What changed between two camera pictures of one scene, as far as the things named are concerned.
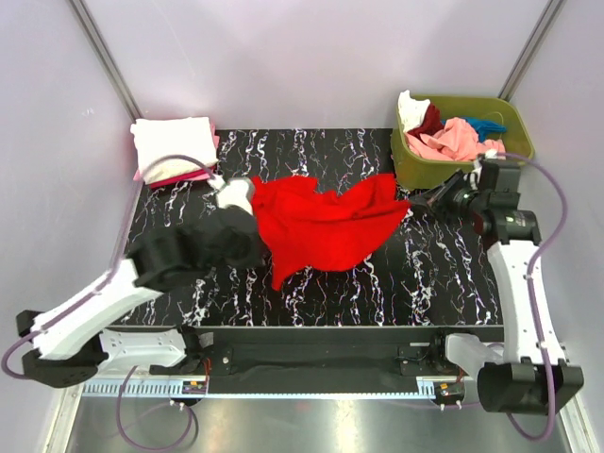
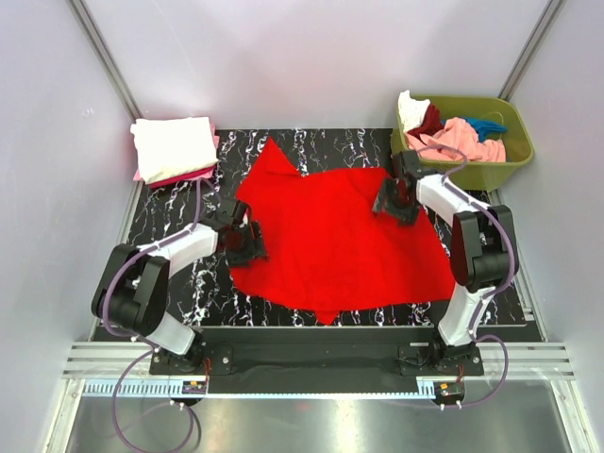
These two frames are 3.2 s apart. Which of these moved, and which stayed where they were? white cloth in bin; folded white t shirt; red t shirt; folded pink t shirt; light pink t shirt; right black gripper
Moved: right black gripper; red t shirt
Stayed: light pink t shirt; folded pink t shirt; folded white t shirt; white cloth in bin
